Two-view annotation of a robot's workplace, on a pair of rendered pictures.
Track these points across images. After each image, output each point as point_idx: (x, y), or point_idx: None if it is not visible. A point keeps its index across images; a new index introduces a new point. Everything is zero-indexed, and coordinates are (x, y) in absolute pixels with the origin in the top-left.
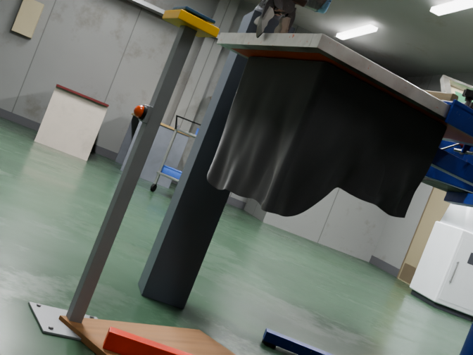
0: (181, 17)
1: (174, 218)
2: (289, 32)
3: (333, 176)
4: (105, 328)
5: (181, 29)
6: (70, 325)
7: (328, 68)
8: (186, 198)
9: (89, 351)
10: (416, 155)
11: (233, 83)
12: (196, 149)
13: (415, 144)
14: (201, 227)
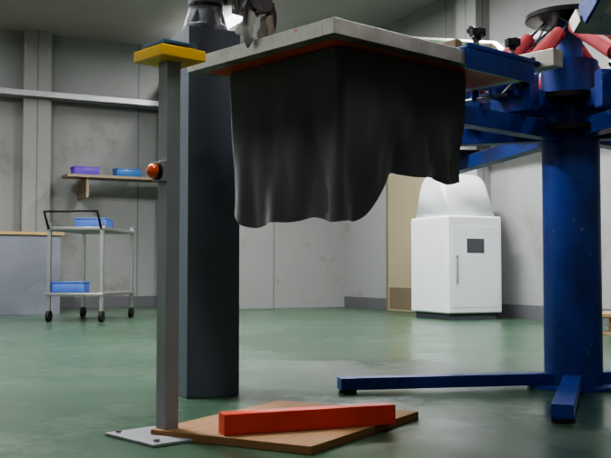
0: (165, 52)
1: (189, 294)
2: (235, 38)
3: (384, 162)
4: (203, 424)
5: (164, 66)
6: (171, 433)
7: (343, 52)
8: (194, 266)
9: (211, 444)
10: (448, 113)
11: (196, 116)
12: (182, 207)
13: (444, 101)
14: (223, 293)
